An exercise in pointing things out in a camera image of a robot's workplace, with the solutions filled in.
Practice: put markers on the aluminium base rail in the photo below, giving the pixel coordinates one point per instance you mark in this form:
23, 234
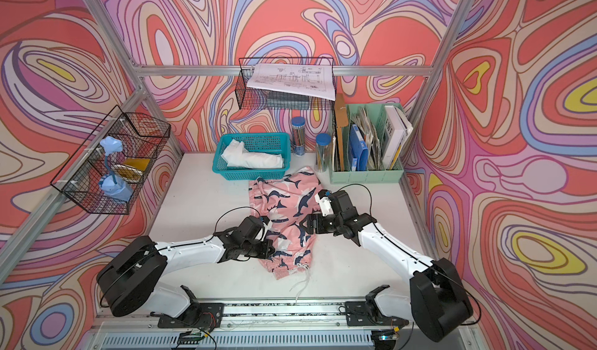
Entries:
270, 324

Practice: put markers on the black wire wall basket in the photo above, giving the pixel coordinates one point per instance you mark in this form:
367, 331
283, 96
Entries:
253, 99

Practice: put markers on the stack of worn papers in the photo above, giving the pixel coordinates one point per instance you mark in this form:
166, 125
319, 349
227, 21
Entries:
369, 133

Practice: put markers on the blue binder folder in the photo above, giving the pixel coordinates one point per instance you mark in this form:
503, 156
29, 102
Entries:
358, 149

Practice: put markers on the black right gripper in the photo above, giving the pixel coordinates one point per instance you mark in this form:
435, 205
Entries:
312, 223

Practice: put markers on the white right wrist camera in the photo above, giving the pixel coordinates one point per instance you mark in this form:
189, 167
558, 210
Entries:
325, 204

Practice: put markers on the white folded cloth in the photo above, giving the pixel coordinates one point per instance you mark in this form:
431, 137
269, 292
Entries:
236, 155

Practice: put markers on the white printed paper sheet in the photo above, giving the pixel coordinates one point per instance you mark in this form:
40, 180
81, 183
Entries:
306, 80

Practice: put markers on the black wire side basket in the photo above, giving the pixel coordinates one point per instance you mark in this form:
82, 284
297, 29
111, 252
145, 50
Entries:
142, 135

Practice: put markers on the mint green file organizer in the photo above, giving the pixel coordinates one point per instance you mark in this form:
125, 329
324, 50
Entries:
377, 115

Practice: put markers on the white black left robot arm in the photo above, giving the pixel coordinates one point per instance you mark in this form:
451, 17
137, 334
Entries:
132, 281

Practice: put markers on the teal plastic basket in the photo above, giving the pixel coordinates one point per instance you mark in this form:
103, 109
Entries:
277, 144

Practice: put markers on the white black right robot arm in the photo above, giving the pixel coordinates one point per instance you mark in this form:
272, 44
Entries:
437, 302

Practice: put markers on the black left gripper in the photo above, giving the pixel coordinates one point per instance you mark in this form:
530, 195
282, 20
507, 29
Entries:
267, 253

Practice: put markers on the brown cardboard folder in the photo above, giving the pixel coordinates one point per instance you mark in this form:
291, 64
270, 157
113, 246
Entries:
341, 121

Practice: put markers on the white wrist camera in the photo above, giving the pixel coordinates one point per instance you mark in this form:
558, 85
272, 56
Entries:
267, 224
325, 204

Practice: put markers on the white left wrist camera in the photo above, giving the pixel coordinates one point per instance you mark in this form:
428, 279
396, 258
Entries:
267, 224

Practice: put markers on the blue lid straw tube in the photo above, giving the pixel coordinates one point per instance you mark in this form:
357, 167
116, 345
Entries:
323, 144

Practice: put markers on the white yellow book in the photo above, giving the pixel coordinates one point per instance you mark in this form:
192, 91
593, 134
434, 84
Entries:
396, 131

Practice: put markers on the yellow item in basket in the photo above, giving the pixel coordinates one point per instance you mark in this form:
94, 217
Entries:
132, 169

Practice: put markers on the pink shark print shorts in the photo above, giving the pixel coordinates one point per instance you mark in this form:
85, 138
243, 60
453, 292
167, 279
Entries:
286, 202

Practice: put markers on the blue lid pencil tube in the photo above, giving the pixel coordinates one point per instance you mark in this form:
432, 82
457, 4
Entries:
298, 125

